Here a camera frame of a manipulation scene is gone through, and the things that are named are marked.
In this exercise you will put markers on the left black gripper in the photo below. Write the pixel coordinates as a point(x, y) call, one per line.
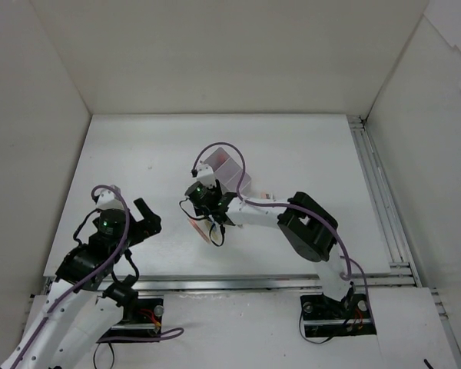
point(145, 224)

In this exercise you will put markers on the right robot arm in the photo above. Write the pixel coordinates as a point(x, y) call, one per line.
point(309, 228)

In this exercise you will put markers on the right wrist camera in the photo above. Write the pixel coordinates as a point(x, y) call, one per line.
point(204, 173)

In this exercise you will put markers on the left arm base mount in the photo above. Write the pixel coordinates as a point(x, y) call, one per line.
point(132, 316)

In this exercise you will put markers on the aluminium frame rail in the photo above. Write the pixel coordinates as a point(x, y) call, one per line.
point(394, 237)

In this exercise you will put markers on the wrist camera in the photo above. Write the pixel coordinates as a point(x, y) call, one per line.
point(107, 197)
point(204, 173)

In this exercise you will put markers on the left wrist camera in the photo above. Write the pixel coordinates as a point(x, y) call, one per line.
point(107, 197)

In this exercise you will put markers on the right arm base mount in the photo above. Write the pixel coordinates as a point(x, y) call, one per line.
point(323, 319)

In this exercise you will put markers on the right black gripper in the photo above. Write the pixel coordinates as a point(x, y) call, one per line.
point(213, 212)

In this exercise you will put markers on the white three-compartment organizer box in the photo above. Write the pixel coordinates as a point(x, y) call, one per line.
point(228, 173)

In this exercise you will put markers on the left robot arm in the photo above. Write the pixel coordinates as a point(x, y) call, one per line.
point(73, 318)

